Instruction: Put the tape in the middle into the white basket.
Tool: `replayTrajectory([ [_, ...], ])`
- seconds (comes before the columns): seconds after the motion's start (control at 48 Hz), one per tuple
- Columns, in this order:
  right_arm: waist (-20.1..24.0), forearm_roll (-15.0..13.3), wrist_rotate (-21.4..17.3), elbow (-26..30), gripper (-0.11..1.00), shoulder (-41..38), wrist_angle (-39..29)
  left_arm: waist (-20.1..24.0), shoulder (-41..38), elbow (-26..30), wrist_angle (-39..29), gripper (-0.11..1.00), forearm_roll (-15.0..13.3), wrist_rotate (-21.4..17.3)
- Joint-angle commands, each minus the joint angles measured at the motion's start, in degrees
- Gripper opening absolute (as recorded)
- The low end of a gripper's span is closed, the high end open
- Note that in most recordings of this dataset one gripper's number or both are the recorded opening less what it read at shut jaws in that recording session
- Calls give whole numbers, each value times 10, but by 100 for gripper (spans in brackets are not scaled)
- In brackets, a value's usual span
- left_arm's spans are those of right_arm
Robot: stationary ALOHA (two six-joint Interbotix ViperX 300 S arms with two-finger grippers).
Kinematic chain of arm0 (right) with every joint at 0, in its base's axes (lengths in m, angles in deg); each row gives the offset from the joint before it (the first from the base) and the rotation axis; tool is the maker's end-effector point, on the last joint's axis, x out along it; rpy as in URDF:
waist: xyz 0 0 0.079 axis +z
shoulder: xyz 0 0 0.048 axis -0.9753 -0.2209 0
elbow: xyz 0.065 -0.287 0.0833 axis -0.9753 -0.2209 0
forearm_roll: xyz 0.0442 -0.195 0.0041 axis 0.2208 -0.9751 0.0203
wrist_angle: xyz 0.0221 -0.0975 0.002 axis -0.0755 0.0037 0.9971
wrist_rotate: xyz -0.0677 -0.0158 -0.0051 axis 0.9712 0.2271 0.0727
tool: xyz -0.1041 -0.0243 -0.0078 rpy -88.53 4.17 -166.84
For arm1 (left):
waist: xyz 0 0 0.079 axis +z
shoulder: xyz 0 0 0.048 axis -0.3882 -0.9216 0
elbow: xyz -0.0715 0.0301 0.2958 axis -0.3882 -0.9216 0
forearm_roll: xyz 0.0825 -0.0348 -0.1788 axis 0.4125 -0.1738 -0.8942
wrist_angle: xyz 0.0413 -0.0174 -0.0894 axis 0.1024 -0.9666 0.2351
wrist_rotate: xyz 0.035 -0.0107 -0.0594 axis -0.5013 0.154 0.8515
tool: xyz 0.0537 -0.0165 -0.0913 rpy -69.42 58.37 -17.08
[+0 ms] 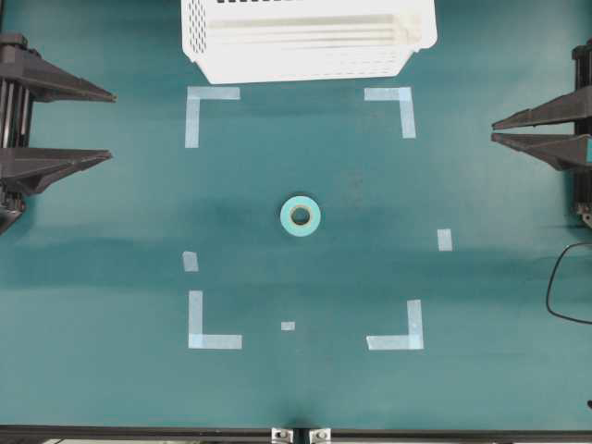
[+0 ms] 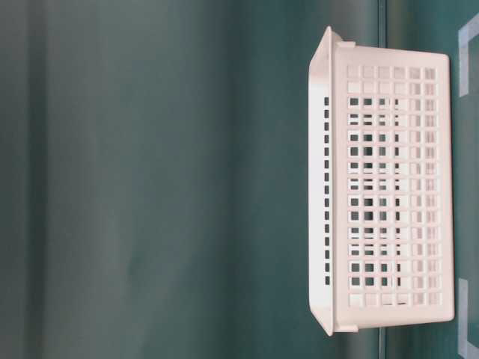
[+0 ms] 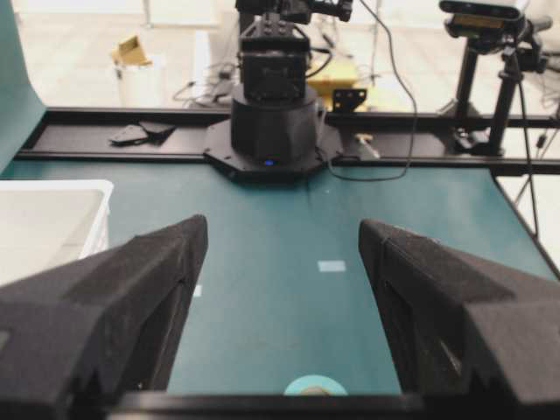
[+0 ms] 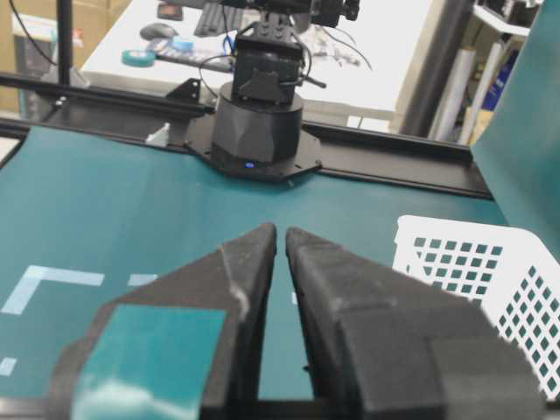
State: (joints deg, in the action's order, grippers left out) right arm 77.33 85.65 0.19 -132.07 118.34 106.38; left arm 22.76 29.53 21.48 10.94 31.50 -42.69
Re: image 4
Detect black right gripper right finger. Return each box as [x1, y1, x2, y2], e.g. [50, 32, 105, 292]
[285, 227, 545, 419]

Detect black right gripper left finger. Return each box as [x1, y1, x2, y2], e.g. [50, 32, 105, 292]
[45, 223, 277, 419]

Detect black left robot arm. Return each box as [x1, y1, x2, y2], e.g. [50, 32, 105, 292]
[185, 1, 360, 182]

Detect white plastic perforated basket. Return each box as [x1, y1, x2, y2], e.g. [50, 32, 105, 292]
[393, 215, 559, 402]

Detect green tape roll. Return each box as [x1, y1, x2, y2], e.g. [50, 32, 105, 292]
[121, 49, 157, 68]

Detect blue tape roll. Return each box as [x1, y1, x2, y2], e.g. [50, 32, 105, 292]
[171, 35, 194, 52]

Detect green backdrop board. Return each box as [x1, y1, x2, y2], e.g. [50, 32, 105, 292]
[472, 1, 559, 256]

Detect white side table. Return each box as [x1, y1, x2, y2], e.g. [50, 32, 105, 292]
[80, 1, 431, 111]

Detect white rolled paper tubes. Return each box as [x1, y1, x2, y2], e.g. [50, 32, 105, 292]
[429, 40, 505, 145]

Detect black computer mouse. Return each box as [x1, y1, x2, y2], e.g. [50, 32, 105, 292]
[139, 23, 179, 41]

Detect black keyboard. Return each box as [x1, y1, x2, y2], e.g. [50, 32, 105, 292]
[194, 3, 243, 38]

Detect cardboard box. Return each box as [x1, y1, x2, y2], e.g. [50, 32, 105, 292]
[1, 0, 130, 120]

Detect black vertical pole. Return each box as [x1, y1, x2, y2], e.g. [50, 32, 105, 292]
[56, 0, 73, 86]

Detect black aluminium table rail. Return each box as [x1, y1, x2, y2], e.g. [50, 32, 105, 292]
[1, 73, 492, 200]

